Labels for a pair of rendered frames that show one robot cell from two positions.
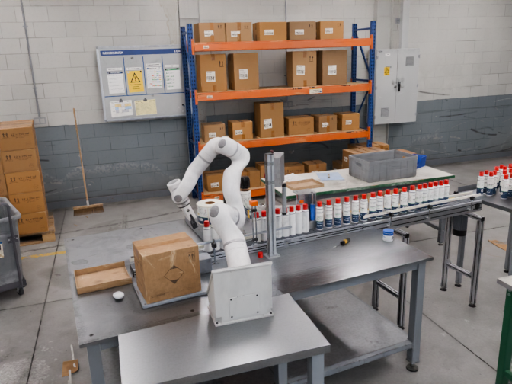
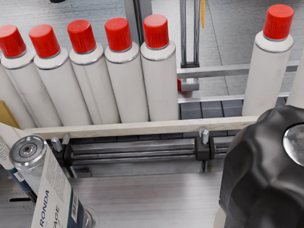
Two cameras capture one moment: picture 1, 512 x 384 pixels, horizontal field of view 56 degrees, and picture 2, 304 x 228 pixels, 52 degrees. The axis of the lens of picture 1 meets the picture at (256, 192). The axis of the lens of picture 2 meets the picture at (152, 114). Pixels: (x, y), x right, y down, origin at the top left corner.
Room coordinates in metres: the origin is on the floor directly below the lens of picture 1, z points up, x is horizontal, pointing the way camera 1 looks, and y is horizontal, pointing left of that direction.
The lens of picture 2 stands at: (3.32, 0.16, 1.31)
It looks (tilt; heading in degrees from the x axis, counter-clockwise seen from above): 48 degrees down; 209
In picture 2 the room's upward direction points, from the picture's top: 8 degrees counter-clockwise
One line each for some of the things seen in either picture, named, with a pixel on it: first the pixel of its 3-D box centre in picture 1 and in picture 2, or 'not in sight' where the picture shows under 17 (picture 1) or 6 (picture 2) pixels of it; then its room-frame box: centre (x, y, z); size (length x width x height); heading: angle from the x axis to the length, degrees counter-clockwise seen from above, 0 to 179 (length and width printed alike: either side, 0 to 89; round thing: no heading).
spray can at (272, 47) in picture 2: not in sight; (266, 71); (2.92, 0.15, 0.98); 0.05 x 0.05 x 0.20
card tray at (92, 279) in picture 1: (102, 276); not in sight; (2.59, 0.93, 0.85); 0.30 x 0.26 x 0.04; 113
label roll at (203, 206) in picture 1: (210, 212); not in sight; (3.44, 0.35, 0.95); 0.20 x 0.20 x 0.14
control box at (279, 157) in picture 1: (274, 169); not in sight; (2.95, -0.12, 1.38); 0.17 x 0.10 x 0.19; 168
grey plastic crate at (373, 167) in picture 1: (382, 165); not in sight; (4.93, -1.35, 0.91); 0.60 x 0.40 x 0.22; 110
